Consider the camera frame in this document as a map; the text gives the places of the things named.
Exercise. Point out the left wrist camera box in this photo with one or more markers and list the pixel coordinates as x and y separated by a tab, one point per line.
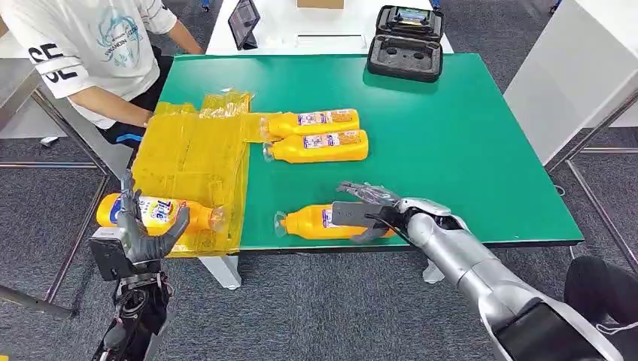
107	254

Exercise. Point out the cardboard box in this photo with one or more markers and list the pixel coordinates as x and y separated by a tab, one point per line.
320	4

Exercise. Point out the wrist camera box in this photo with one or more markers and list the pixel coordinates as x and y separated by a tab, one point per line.
107	254
356	214

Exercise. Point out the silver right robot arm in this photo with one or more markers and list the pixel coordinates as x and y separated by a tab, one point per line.
468	264

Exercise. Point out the grey desk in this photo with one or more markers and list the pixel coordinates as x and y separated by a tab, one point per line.
20	84

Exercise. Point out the white table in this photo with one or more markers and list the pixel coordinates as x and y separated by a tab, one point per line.
279	30

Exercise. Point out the handheld device with screen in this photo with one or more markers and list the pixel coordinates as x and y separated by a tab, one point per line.
411	16

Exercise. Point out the open black carrying case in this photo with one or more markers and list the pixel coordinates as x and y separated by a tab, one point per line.
404	62

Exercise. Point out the orange drink bottle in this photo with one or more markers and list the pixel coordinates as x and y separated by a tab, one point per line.
159	209
289	124
294	149
304	222

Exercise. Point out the black tablet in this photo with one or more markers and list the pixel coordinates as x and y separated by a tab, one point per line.
243	22

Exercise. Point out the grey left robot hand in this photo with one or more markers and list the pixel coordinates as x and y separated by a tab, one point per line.
144	249

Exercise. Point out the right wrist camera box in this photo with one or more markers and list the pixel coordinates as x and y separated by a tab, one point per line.
356	214

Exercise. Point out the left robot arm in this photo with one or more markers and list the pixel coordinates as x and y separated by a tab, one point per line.
134	314

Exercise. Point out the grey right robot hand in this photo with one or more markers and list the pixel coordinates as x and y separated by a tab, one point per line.
398	219

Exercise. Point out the white table leg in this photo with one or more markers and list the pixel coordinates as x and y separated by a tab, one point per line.
431	274
222	271

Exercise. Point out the person's right hand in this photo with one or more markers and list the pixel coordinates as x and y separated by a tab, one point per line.
147	119

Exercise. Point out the person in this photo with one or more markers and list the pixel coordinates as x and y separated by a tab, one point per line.
89	55

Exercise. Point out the white desk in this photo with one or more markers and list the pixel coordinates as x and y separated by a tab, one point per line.
563	84

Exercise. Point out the green table mat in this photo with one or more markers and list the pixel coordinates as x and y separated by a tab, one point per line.
448	149

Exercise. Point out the yellow plastic sheet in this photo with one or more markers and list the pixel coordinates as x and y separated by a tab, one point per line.
199	159

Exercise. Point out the steel desk frame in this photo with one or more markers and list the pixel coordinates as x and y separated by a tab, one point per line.
598	204
75	249

